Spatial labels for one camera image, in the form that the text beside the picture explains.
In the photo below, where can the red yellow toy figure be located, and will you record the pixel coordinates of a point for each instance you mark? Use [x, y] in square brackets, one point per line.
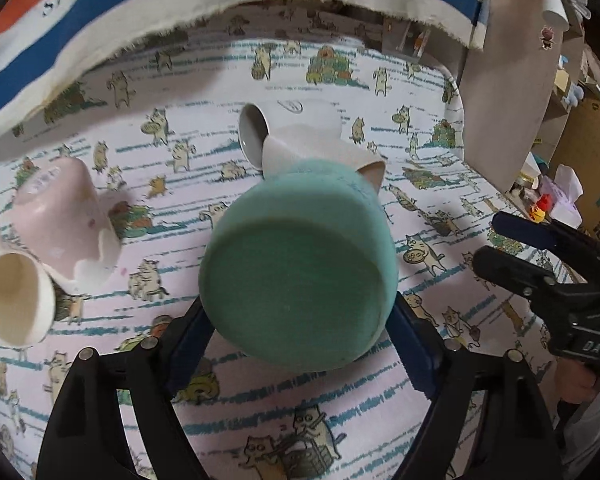
[540, 210]

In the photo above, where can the green cup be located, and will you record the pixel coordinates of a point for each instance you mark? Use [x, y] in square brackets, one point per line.
[300, 280]

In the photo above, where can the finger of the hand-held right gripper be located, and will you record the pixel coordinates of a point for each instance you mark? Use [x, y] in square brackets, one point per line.
[535, 227]
[510, 270]

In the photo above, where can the beige cup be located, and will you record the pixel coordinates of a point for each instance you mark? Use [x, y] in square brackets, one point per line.
[320, 147]

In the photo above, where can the red white blue striped cloth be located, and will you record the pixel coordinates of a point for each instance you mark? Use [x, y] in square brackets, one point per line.
[180, 5]

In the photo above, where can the pink cup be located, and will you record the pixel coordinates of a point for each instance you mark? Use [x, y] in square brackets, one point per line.
[62, 220]

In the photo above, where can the cat print blanket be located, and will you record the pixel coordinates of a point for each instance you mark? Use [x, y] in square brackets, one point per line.
[290, 410]

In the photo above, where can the white tissue pack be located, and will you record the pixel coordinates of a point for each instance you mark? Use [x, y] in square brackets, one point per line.
[565, 195]

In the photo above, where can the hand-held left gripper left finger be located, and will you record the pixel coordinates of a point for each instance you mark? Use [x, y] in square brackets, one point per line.
[184, 355]

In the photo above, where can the person's right forearm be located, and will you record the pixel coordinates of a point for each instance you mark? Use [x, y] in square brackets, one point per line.
[595, 430]

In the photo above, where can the person's right hand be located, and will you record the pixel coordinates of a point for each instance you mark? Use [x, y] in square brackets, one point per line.
[575, 380]

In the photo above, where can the wooden shelf unit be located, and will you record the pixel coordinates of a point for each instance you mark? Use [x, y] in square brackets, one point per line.
[515, 75]

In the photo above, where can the white ceramic mug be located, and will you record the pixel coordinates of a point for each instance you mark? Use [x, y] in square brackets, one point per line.
[300, 120]

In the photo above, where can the cardboard box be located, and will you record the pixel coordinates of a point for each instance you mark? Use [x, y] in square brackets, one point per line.
[592, 160]

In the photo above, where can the white paper cup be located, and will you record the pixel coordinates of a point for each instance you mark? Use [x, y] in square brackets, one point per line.
[554, 2]

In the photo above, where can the blue plush toy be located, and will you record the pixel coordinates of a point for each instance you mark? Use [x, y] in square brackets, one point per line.
[574, 92]

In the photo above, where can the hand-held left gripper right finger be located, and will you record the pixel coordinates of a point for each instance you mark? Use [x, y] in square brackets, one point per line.
[416, 352]

